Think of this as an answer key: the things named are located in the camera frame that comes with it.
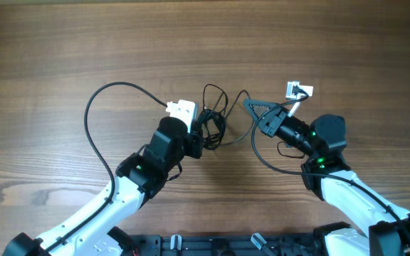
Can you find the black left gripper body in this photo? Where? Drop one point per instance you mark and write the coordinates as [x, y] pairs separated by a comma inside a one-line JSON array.
[[192, 144]]

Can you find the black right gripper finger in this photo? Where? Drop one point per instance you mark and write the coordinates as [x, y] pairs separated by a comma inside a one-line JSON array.
[[255, 111], [257, 103]]

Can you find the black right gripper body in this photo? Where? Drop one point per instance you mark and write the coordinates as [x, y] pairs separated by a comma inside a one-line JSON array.
[[271, 129]]

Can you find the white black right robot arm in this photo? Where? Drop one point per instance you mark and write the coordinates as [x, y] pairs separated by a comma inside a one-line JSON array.
[[378, 226]]

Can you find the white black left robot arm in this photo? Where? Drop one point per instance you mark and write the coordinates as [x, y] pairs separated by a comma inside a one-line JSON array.
[[138, 179]]

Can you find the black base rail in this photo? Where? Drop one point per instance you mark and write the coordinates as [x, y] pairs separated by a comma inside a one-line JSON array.
[[296, 244]]

